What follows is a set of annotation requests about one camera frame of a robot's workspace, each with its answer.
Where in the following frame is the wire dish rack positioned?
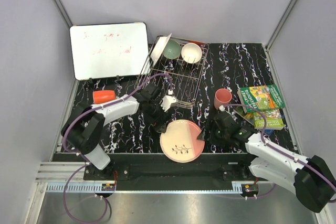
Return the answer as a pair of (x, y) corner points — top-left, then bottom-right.
(135, 35), (209, 109)

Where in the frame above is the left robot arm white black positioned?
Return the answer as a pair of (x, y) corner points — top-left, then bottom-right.
(61, 83), (177, 180)

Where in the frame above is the green children's book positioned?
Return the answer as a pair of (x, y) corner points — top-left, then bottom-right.
(237, 84), (285, 113)

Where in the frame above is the green ceramic bowl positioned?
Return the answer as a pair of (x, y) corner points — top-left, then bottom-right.
(163, 39), (181, 59)

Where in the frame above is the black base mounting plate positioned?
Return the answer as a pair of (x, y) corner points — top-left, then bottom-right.
(83, 153), (255, 192)

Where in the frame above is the pink cream floral plate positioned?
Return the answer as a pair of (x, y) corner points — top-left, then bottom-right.
(160, 120), (205, 163)

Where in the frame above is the grey slotted cable duct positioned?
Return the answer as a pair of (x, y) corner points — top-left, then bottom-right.
(47, 181), (242, 194)

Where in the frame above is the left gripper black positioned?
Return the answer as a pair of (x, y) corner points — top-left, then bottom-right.
(145, 98), (173, 133)

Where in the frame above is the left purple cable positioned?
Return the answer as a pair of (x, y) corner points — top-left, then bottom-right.
(61, 73), (175, 223)

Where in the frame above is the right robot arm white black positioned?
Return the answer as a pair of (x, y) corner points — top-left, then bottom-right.
(159, 112), (335, 212)

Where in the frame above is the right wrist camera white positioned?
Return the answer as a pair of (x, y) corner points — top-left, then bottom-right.
(218, 105), (225, 111)

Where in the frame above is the large white plate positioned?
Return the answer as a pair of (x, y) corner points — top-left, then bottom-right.
(150, 34), (172, 66)

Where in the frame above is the white whiteboard black frame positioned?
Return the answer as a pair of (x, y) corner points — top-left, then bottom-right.
(69, 22), (149, 80)

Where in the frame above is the small white bowl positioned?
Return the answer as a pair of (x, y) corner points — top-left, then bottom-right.
(181, 43), (202, 64)

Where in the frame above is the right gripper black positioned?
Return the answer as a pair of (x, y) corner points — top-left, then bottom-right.
(196, 118), (229, 148)

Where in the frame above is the pink plastic cup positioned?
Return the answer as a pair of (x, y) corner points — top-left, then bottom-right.
(214, 88), (232, 109)

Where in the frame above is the orange mug white inside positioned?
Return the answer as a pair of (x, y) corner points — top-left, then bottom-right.
(92, 90), (116, 104)

